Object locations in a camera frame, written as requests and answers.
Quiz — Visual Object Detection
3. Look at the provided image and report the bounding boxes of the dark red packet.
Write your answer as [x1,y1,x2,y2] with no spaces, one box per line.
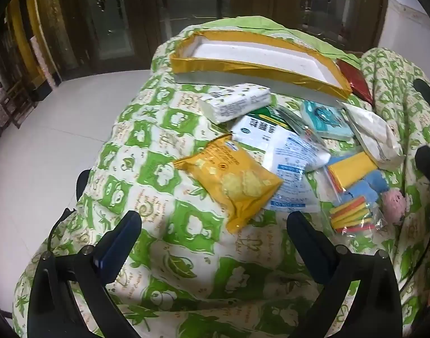
[336,58,374,104]

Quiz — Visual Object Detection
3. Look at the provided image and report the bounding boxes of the yellow chips packet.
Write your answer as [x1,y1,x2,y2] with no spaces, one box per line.
[173,134,284,234]

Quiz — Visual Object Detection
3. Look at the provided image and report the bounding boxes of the gold framed panels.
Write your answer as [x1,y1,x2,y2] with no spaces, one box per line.
[0,0,62,88]

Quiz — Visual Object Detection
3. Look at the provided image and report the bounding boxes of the white blue desiccant packet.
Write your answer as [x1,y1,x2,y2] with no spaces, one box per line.
[262,127,332,215]

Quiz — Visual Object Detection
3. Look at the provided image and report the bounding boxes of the lemon print tissue pack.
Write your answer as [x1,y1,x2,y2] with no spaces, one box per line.
[198,83,272,124]

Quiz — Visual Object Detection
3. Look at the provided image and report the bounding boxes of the yellow blue sponges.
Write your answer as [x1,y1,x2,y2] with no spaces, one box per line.
[324,151,375,191]

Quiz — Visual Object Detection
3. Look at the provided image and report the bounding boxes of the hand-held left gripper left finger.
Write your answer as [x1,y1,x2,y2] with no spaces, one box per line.
[27,210,142,338]

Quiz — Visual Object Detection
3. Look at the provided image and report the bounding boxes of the green white medicine pack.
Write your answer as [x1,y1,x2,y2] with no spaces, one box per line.
[230,106,296,164]

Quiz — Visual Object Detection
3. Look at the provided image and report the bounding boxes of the black cable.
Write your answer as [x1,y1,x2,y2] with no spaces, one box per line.
[402,215,430,291]
[47,207,75,254]

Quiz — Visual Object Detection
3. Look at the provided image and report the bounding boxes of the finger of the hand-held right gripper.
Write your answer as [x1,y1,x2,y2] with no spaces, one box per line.
[415,144,430,184]

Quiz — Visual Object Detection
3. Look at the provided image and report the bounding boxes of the blue soft cloth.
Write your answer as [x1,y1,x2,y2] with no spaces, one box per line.
[342,170,389,208]

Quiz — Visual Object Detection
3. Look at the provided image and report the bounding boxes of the yellow-rimmed white foam tray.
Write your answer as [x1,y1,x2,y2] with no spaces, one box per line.
[170,30,353,99]

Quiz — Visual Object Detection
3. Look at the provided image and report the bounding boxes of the teal cartoon tissue pack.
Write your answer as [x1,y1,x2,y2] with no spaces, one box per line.
[301,100,354,141]

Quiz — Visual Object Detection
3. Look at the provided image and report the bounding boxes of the bag of red yellow strips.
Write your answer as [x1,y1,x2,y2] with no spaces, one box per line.
[329,194,388,235]

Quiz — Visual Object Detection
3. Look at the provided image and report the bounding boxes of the dark wooden glass-door cabinet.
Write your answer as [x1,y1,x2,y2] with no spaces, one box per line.
[57,0,389,74]

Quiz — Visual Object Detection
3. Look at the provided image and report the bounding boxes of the white red-label packet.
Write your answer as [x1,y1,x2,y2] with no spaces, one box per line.
[340,101,406,170]

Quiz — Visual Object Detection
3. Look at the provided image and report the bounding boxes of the black shoe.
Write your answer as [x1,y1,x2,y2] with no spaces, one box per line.
[76,169,92,201]

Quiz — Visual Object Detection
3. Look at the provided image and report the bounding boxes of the green white printed blanket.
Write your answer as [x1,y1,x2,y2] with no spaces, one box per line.
[13,25,430,338]

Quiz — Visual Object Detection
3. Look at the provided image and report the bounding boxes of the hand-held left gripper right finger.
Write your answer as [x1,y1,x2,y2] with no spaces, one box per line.
[286,211,402,338]

